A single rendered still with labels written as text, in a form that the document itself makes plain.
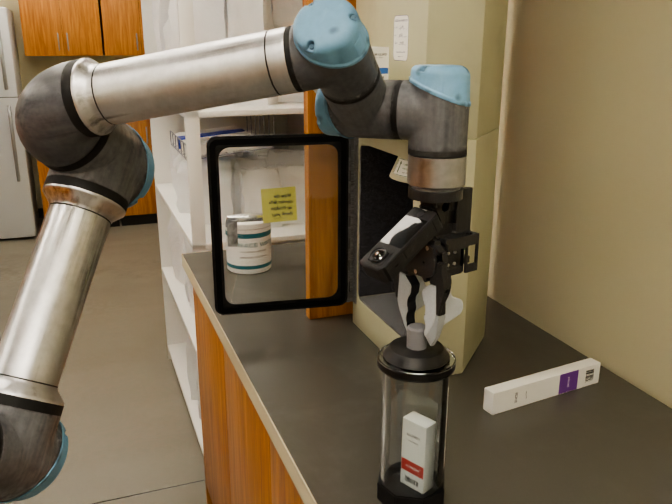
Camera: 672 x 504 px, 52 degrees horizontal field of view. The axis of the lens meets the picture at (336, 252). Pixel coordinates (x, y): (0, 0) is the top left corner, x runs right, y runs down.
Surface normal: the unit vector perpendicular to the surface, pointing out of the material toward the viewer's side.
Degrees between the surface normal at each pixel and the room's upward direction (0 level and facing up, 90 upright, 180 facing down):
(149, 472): 0
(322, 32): 55
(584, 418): 0
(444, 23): 90
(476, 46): 90
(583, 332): 90
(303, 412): 0
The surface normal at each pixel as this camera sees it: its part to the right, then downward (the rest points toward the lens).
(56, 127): -0.14, 0.71
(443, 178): 0.14, 0.29
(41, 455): 0.96, 0.09
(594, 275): -0.94, 0.11
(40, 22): 0.35, 0.28
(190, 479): 0.00, -0.96
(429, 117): -0.33, 0.28
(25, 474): 0.86, 0.35
